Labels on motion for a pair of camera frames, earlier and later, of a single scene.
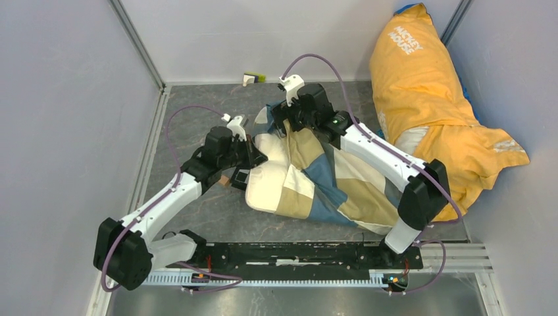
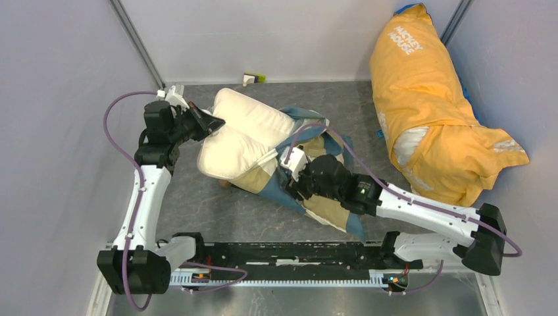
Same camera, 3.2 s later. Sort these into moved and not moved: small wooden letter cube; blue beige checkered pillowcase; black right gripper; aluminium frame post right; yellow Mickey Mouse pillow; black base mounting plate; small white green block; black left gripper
Moved: black right gripper; blue beige checkered pillowcase; black left gripper
Not moved: aluminium frame post right; yellow Mickey Mouse pillow; small wooden letter cube; black base mounting plate; small white green block
